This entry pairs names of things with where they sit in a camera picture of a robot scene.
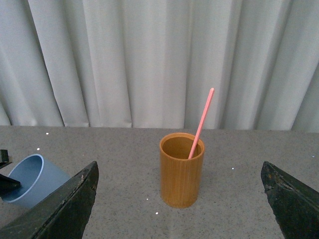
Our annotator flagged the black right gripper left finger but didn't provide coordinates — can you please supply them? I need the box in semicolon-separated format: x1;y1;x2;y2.
0;161;99;239

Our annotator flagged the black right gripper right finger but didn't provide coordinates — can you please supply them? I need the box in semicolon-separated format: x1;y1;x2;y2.
261;161;319;239

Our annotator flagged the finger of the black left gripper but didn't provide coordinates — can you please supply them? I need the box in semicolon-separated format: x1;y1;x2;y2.
0;174;21;197
0;149;12;167

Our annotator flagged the blue plastic cup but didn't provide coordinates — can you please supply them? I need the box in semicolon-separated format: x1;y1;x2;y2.
1;154;71;209

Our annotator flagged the pink chopstick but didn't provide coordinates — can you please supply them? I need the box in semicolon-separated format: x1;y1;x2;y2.
188;88;215;159

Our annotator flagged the bamboo chopstick holder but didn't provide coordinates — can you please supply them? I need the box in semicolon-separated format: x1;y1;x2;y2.
159;132;205;208

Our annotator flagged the white curtain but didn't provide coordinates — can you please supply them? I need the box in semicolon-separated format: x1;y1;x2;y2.
0;0;319;132

